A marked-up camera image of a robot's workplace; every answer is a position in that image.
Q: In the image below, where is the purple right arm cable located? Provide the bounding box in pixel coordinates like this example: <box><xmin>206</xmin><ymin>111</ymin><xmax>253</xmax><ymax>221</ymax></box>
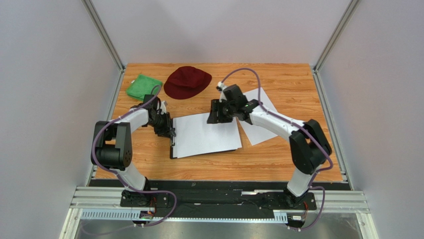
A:
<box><xmin>216</xmin><ymin>68</ymin><xmax>333</xmax><ymax>232</ymax></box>

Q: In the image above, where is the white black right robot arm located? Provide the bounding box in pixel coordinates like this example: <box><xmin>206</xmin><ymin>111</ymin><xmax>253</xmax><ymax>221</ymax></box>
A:
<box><xmin>207</xmin><ymin>83</ymin><xmax>332</xmax><ymax>208</ymax></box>

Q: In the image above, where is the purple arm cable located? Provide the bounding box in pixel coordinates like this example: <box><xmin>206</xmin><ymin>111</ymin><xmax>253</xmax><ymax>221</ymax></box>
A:
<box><xmin>216</xmin><ymin>68</ymin><xmax>333</xmax><ymax>232</ymax></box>
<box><xmin>79</xmin><ymin>84</ymin><xmax>178</xmax><ymax>233</ymax></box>

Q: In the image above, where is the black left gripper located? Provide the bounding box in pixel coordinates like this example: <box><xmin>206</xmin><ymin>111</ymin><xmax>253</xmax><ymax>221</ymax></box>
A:
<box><xmin>148</xmin><ymin>112</ymin><xmax>176</xmax><ymax>138</ymax></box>

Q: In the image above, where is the green folded cloth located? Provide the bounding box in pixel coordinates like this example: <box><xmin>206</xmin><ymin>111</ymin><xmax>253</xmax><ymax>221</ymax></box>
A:
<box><xmin>126</xmin><ymin>74</ymin><xmax>163</xmax><ymax>101</ymax></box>

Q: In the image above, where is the dark red cap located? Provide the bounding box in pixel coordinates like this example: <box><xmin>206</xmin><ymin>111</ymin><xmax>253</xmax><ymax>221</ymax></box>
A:
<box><xmin>163</xmin><ymin>66</ymin><xmax>212</xmax><ymax>100</ymax></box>

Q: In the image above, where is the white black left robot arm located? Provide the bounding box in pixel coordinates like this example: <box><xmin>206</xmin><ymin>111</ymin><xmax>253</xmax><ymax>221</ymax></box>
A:
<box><xmin>91</xmin><ymin>95</ymin><xmax>176</xmax><ymax>207</ymax></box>

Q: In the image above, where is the black clipboard folder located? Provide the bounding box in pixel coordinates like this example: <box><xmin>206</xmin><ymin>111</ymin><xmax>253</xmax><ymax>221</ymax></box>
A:
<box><xmin>169</xmin><ymin>118</ymin><xmax>237</xmax><ymax>160</ymax></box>

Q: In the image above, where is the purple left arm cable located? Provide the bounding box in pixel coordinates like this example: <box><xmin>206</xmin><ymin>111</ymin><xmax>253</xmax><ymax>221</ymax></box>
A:
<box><xmin>79</xmin><ymin>84</ymin><xmax>178</xmax><ymax>233</ymax></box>

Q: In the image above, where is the white paper sheet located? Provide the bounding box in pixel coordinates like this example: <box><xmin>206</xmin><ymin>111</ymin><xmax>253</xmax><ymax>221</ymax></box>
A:
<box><xmin>173</xmin><ymin>113</ymin><xmax>243</xmax><ymax>159</ymax></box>
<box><xmin>239</xmin><ymin>88</ymin><xmax>277</xmax><ymax>146</ymax></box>

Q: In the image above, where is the aluminium frame rail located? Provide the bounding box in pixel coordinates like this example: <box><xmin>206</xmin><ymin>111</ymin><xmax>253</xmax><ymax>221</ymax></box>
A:
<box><xmin>60</xmin><ymin>179</ymin><xmax>378</xmax><ymax>239</ymax></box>

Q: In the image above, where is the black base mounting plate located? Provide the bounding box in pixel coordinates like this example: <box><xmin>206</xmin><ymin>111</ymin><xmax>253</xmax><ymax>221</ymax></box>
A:
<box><xmin>89</xmin><ymin>179</ymin><xmax>352</xmax><ymax>220</ymax></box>

